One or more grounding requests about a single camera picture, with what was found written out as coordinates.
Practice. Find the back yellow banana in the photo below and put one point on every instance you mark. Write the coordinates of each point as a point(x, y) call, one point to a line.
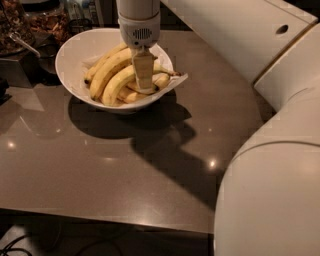
point(98, 64)

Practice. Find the small yellow banana bottom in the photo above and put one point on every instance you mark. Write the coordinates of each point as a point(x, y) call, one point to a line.
point(129, 96)

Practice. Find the front large yellow banana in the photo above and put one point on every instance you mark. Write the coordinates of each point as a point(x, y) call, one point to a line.
point(124, 77)

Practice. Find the metal scoop handle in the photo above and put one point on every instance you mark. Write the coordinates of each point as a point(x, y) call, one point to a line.
point(16, 38)

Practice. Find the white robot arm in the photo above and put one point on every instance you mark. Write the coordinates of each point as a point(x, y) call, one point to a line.
point(269, 199)

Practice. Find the large yellow banana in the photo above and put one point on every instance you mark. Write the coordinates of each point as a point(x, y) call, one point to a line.
point(112, 66)
point(124, 77)

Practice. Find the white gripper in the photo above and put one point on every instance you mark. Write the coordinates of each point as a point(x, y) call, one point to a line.
point(140, 32)

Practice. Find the white ceramic bowl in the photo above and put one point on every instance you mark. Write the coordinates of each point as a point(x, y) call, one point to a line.
point(76, 56)

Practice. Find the small yellow banana right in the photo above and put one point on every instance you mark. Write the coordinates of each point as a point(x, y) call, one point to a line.
point(162, 81)

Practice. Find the glass jar of dried fruit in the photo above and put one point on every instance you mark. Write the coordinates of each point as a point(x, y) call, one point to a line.
point(48, 16)

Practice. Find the middle large yellow banana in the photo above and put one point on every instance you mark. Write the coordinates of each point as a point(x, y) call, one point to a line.
point(112, 66)

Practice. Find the white paper liner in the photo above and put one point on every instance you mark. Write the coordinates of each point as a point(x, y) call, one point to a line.
point(159, 58)

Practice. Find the glass jar of granola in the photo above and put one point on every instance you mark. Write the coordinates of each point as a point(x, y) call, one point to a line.
point(13, 20)

